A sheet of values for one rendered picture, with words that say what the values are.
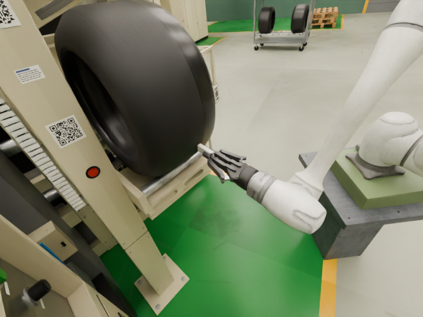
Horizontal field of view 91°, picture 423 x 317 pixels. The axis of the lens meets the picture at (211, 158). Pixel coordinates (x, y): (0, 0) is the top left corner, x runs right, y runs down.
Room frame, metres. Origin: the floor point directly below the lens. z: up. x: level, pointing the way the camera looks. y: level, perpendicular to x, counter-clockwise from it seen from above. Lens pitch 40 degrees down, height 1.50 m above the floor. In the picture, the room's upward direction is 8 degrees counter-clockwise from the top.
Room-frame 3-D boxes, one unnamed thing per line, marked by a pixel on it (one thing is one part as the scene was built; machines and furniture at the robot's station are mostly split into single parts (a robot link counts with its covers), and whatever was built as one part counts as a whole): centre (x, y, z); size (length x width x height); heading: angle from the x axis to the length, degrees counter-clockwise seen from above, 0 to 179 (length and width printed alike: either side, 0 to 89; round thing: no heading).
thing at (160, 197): (0.67, 0.17, 0.83); 0.36 x 0.09 x 0.06; 132
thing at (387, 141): (0.70, -0.79, 0.90); 0.18 x 0.16 x 0.22; 28
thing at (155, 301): (0.59, 0.44, 0.01); 0.27 x 0.27 x 0.02; 42
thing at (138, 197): (0.65, 0.40, 0.90); 0.40 x 0.03 x 0.10; 42
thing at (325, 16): (8.38, -4.51, 0.22); 1.27 x 0.90 x 0.43; 150
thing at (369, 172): (0.73, -0.79, 0.77); 0.22 x 0.18 x 0.06; 0
